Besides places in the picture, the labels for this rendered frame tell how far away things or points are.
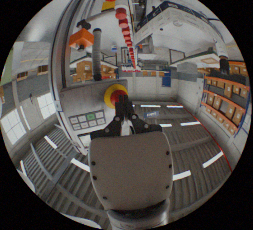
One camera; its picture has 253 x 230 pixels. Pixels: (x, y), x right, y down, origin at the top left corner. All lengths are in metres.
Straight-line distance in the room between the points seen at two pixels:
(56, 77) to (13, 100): 5.34
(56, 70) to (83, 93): 0.08
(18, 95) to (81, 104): 5.35
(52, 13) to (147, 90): 7.77
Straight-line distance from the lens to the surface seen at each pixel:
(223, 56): 0.63
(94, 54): 0.26
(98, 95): 0.16
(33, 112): 5.49
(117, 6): 0.29
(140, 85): 7.60
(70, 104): 0.17
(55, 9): 0.57
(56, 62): 0.18
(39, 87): 5.59
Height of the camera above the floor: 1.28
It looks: 20 degrees up
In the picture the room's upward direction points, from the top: 177 degrees clockwise
